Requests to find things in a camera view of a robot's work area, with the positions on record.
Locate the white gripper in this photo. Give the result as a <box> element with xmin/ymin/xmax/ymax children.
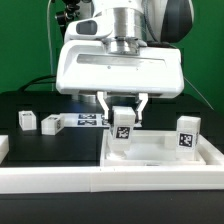
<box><xmin>56</xmin><ymin>41</ymin><xmax>184</xmax><ymax>123</ymax></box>

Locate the white square table top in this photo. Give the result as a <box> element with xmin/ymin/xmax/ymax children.
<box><xmin>100</xmin><ymin>130</ymin><xmax>206</xmax><ymax>167</ymax></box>

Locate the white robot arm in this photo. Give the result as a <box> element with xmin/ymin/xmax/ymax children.
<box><xmin>56</xmin><ymin>0</ymin><xmax>194</xmax><ymax>120</ymax></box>

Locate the white U-shaped fence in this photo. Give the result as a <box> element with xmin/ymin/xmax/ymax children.
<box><xmin>0</xmin><ymin>138</ymin><xmax>224</xmax><ymax>194</ymax></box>

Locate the white marker base plate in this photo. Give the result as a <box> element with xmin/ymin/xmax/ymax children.
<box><xmin>61</xmin><ymin>113</ymin><xmax>135</xmax><ymax>127</ymax></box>

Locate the thin grey cable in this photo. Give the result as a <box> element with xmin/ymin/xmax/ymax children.
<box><xmin>183</xmin><ymin>78</ymin><xmax>214</xmax><ymax>110</ymax></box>

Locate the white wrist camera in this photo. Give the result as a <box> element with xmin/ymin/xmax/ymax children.
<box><xmin>64</xmin><ymin>16</ymin><xmax>113</xmax><ymax>43</ymax></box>

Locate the black cable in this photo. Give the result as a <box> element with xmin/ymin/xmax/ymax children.
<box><xmin>18</xmin><ymin>74</ymin><xmax>61</xmax><ymax>93</ymax></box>

